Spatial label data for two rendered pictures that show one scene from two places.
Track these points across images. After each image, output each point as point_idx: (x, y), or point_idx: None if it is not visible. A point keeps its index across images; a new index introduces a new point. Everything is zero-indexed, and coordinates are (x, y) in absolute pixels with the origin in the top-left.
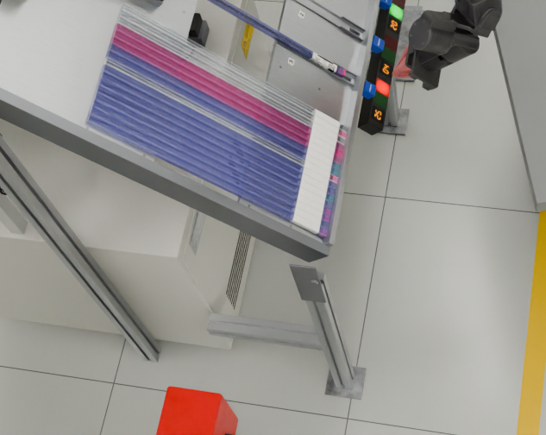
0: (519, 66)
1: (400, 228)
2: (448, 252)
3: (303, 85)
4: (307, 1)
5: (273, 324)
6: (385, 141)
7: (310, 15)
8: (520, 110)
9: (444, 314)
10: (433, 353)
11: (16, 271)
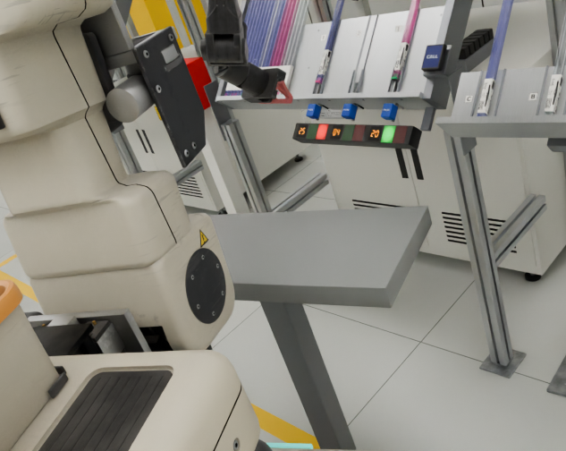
0: (287, 218)
1: (384, 345)
2: (342, 370)
3: (309, 53)
4: (370, 35)
5: (295, 194)
6: (480, 353)
7: (360, 41)
8: (248, 215)
9: None
10: (275, 343)
11: None
